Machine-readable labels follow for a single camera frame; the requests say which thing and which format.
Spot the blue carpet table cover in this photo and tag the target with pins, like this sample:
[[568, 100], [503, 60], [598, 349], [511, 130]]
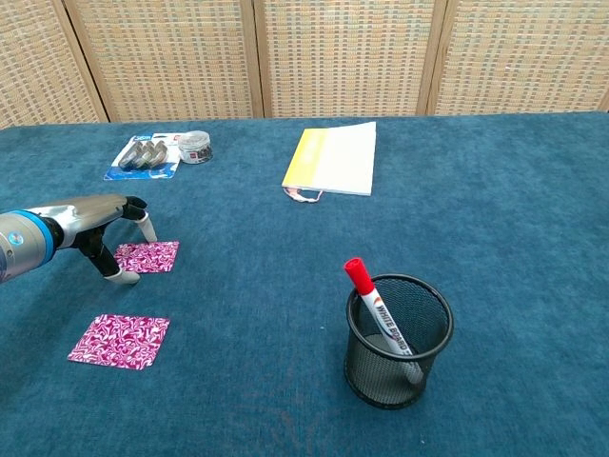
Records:
[[285, 285]]

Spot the clear round clip tub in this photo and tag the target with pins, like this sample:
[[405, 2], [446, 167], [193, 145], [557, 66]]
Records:
[[195, 152]]

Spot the black mesh pen holder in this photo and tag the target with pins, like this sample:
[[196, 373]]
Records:
[[380, 381]]

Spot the blue binder clip blister pack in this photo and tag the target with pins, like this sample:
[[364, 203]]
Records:
[[143, 172]]

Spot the woven rattan folding screen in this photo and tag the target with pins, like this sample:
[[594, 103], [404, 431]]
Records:
[[166, 57]]

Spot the red-capped whiteboard marker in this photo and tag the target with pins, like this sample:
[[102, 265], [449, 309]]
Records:
[[364, 281]]

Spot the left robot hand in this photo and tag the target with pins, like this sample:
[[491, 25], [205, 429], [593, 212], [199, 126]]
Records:
[[85, 216]]

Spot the yellow and white notebook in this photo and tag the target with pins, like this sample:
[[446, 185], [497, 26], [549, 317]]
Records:
[[338, 162]]

